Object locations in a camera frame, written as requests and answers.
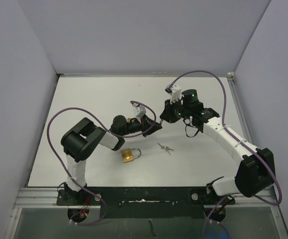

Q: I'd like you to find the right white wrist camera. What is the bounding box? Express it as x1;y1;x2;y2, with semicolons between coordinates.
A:
165;84;182;105

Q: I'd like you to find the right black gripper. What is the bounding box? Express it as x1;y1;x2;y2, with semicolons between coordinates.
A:
161;97;192;124

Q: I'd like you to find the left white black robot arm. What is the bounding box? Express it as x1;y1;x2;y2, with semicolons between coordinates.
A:
61;115;162;205

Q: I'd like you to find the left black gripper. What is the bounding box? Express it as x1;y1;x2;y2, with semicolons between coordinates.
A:
120;114;162;137

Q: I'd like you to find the silver key bunch on table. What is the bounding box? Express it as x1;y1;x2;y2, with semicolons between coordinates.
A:
158;143;174;155

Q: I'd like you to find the aluminium frame rail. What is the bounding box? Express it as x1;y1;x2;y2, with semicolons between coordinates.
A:
227;72;288;239

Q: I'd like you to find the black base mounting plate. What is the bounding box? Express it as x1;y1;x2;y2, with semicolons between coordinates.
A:
56;187;235;223

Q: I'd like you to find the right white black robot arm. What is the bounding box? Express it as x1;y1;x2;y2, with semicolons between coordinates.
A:
160;86;275;204

